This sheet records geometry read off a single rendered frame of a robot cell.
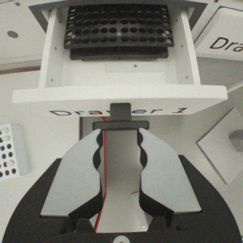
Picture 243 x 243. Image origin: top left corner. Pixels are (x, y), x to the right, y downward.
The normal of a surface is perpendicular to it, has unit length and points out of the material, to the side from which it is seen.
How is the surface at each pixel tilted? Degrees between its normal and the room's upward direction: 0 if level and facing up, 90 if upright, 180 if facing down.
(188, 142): 0
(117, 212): 0
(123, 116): 0
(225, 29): 90
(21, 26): 90
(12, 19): 90
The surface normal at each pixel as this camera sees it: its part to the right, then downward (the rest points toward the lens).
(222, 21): 0.03, 0.99
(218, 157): -0.03, -0.11
